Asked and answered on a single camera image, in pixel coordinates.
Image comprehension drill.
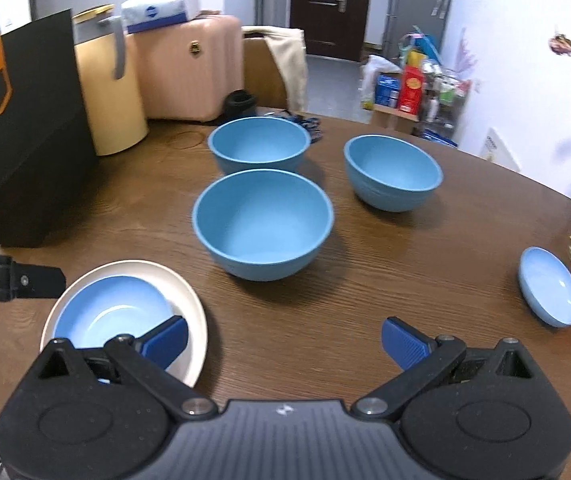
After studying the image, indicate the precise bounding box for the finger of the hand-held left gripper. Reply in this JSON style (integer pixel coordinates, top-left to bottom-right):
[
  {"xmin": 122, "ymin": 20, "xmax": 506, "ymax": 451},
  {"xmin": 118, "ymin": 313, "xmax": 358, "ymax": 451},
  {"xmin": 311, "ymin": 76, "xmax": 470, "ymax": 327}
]
[{"xmin": 10, "ymin": 261, "xmax": 66, "ymax": 300}]

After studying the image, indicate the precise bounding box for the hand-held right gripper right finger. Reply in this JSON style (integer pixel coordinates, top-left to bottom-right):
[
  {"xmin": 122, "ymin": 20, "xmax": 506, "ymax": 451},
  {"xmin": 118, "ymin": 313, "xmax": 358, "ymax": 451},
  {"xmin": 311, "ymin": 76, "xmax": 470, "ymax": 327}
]
[{"xmin": 353, "ymin": 317, "xmax": 546, "ymax": 422}]

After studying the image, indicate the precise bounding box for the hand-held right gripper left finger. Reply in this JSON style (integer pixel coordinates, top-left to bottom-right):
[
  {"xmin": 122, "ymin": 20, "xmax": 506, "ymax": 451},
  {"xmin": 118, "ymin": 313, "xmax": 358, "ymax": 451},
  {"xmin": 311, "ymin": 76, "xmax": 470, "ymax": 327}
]
[{"xmin": 24, "ymin": 316, "xmax": 218, "ymax": 422}]

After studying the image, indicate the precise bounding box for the cream round plate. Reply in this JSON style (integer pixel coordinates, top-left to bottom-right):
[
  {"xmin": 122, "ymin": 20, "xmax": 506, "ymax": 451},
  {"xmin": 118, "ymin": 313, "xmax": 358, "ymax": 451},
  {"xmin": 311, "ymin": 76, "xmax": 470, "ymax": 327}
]
[{"xmin": 40, "ymin": 258, "xmax": 209, "ymax": 389}]

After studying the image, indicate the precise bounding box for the small blue plate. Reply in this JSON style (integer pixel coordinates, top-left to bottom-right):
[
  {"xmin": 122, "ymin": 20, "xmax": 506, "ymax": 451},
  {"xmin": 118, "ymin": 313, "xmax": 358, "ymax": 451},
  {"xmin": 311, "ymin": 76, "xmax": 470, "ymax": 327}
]
[
  {"xmin": 519, "ymin": 246, "xmax": 571, "ymax": 329},
  {"xmin": 54, "ymin": 274, "xmax": 176, "ymax": 384}
]

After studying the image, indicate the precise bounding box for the blue bowl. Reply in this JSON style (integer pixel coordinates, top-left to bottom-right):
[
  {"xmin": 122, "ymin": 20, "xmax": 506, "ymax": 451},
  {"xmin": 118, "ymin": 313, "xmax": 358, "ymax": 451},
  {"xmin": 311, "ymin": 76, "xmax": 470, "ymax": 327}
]
[
  {"xmin": 192, "ymin": 168, "xmax": 335, "ymax": 282},
  {"xmin": 343, "ymin": 134, "xmax": 443, "ymax": 213},
  {"xmin": 208, "ymin": 117, "xmax": 311, "ymax": 176}
]

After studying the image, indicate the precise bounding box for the black paper bag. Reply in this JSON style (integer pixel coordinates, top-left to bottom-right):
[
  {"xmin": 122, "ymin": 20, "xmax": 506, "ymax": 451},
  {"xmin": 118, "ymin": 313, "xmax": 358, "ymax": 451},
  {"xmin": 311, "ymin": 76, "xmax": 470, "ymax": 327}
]
[{"xmin": 0, "ymin": 0, "xmax": 100, "ymax": 249}]

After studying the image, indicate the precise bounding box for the yellow lidded bucket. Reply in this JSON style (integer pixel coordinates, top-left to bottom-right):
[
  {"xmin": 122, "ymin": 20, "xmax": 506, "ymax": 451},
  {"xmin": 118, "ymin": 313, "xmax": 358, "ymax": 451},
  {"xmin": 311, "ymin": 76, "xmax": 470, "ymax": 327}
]
[{"xmin": 72, "ymin": 3, "xmax": 150, "ymax": 157}]

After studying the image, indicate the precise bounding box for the blue printed packet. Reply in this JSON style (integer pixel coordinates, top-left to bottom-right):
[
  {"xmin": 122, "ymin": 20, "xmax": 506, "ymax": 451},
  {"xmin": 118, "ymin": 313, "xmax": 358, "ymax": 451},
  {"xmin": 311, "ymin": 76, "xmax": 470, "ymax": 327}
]
[{"xmin": 420, "ymin": 128, "xmax": 459, "ymax": 149}]

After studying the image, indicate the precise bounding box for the white printed board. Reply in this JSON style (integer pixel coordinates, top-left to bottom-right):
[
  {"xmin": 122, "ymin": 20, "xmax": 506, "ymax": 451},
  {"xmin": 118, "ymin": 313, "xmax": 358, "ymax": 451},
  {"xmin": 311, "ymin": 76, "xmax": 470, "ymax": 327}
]
[{"xmin": 480, "ymin": 127, "xmax": 523, "ymax": 172}]

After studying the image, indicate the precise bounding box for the cardboard box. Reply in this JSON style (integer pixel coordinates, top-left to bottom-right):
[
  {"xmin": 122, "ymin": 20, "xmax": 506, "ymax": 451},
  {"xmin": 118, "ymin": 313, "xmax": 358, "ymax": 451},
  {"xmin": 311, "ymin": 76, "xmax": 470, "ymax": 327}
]
[{"xmin": 371, "ymin": 103, "xmax": 421, "ymax": 135}]

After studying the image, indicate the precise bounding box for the black cup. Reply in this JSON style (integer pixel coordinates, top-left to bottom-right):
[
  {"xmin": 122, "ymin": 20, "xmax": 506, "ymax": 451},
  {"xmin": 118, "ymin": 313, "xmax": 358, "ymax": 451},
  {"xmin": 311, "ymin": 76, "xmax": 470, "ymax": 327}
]
[{"xmin": 223, "ymin": 89, "xmax": 258, "ymax": 120}]

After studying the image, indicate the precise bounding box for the metal storage rack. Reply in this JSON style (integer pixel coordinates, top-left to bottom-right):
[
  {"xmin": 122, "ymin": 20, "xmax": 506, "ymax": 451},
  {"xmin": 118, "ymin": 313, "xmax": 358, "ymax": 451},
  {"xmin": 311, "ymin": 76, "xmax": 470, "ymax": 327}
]
[{"xmin": 422, "ymin": 59, "xmax": 471, "ymax": 136}]

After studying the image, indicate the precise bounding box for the blue box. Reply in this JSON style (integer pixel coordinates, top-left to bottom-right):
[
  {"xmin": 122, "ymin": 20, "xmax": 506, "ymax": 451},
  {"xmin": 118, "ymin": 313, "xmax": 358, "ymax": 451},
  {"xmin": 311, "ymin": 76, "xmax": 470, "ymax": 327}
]
[{"xmin": 374, "ymin": 73, "xmax": 401, "ymax": 109}]

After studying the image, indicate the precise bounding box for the red box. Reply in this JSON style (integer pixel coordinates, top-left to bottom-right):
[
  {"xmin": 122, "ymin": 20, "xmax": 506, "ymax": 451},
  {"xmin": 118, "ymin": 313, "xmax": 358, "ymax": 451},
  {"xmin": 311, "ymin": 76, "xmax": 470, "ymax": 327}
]
[{"xmin": 397, "ymin": 63, "xmax": 425, "ymax": 114}]

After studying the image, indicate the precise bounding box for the pink suitcase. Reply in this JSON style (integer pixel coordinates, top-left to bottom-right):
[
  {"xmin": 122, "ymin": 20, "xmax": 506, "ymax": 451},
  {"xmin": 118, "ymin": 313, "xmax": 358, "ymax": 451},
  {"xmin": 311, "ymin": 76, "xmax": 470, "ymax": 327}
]
[{"xmin": 130, "ymin": 13, "xmax": 245, "ymax": 124}]

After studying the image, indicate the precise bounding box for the white plastic bag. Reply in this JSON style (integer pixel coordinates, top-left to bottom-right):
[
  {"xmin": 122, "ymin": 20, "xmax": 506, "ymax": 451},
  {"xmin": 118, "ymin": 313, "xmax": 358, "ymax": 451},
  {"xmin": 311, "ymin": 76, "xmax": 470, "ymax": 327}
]
[{"xmin": 360, "ymin": 54, "xmax": 403, "ymax": 111}]

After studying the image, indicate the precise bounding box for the brown chair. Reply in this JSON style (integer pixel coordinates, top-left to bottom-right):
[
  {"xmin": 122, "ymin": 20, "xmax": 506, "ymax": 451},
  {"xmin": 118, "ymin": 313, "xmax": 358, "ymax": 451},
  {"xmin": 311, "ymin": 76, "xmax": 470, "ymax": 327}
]
[{"xmin": 242, "ymin": 35, "xmax": 291, "ymax": 110}]

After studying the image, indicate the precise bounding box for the colourful plastic bundle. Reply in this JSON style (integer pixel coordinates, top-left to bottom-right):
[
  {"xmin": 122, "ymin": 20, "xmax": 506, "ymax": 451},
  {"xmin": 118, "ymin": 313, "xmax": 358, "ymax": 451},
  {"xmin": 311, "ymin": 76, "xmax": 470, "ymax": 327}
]
[{"xmin": 397, "ymin": 27, "xmax": 439, "ymax": 69}]

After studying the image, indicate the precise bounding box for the white blue tissue pack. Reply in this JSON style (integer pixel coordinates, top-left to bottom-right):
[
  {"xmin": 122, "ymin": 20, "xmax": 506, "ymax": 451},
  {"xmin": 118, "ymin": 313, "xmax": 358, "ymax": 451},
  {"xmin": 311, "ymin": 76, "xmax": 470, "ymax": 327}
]
[{"xmin": 120, "ymin": 0, "xmax": 201, "ymax": 35}]

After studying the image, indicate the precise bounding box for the dark brown door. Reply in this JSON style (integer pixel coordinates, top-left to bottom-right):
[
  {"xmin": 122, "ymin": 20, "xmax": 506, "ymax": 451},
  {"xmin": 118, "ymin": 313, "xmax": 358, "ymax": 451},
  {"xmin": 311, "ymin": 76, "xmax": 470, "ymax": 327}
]
[{"xmin": 290, "ymin": 0, "xmax": 377, "ymax": 64}]

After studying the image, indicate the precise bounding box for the grey refrigerator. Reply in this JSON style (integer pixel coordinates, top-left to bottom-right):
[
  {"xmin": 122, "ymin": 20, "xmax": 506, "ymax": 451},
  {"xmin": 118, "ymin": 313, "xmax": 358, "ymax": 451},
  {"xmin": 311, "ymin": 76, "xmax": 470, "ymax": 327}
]
[{"xmin": 382, "ymin": 0, "xmax": 459, "ymax": 61}]

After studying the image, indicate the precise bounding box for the blue lanyard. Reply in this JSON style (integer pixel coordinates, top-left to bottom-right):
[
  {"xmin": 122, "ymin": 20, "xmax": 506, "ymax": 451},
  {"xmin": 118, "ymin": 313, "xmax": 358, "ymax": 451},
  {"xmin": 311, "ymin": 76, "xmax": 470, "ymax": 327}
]
[{"xmin": 270, "ymin": 112, "xmax": 324, "ymax": 144}]

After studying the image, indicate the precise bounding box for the purple wall sticker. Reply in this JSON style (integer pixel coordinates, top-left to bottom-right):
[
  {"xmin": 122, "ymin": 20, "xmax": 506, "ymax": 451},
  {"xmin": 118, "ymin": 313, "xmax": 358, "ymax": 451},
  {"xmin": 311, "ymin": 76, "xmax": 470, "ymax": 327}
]
[{"xmin": 457, "ymin": 27, "xmax": 481, "ymax": 81}]

